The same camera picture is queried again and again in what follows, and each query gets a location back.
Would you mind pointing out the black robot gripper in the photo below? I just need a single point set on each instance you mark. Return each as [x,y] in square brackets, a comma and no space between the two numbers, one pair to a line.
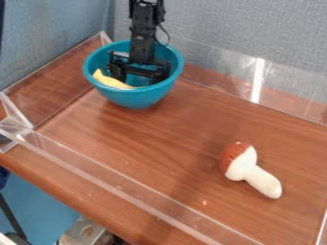
[147,16]

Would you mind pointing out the yellow toy banana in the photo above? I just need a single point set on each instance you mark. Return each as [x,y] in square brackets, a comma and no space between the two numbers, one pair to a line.
[108,81]

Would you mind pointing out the blue plastic bowl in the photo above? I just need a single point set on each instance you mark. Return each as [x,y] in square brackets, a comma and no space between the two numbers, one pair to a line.
[143,94]

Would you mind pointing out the brown white toy mushroom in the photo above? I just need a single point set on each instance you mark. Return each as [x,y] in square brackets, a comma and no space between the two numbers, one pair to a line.
[239,167]

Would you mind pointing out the clear acrylic tray walls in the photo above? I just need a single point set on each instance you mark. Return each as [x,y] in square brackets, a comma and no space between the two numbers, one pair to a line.
[140,169]

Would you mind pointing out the grey metal bracket under table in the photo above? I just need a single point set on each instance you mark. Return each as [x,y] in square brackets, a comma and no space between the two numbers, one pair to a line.
[86,232]

